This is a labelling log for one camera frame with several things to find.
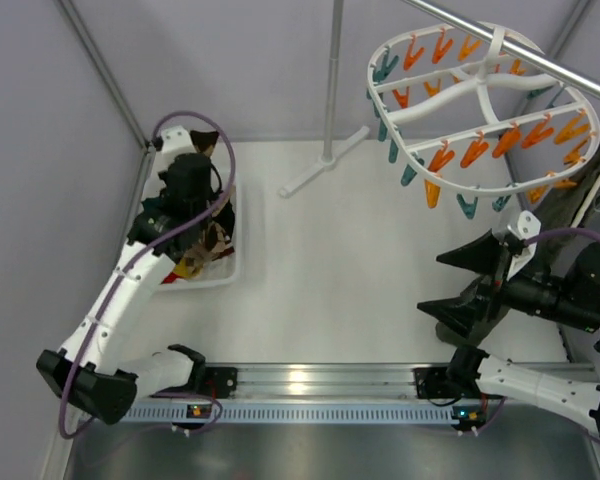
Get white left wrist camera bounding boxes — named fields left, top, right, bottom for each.
left=153, top=126, right=195, bottom=156

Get black socks pile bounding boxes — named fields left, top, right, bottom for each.
left=216, top=199, right=236, bottom=239

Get silver metal hanging rail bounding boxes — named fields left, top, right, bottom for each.
left=409, top=0, right=600, bottom=109

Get aluminium mounting rail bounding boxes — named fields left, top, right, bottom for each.
left=59, top=361, right=600, bottom=404

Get white oval clip hanger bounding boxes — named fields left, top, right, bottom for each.
left=366, top=24, right=600, bottom=208

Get dark teal sock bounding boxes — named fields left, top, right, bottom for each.
left=141, top=197, right=162, bottom=213

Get yellow red sock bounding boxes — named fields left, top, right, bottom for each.
left=165, top=259, right=201, bottom=283

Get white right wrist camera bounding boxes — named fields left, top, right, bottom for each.
left=496, top=207, right=541, bottom=280

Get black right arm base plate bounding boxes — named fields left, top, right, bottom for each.
left=413, top=366, right=503, bottom=400

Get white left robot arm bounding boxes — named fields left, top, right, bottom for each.
left=36, top=126, right=229, bottom=438

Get orange brown argyle sock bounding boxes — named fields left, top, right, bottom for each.
left=187, top=207, right=234, bottom=263

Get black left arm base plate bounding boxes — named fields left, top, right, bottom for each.
left=179, top=367, right=238, bottom=399

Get dark green drawstring shorts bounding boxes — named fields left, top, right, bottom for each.
left=435, top=144, right=600, bottom=346

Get white drying rack stand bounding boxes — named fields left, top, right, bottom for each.
left=278, top=0, right=370, bottom=199

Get white plastic laundry basket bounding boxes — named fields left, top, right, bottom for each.
left=138, top=172, right=243, bottom=292

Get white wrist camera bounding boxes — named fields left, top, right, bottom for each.
left=153, top=126, right=195, bottom=156
left=496, top=207, right=541, bottom=280

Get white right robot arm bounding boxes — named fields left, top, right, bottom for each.
left=417, top=228, right=600, bottom=442

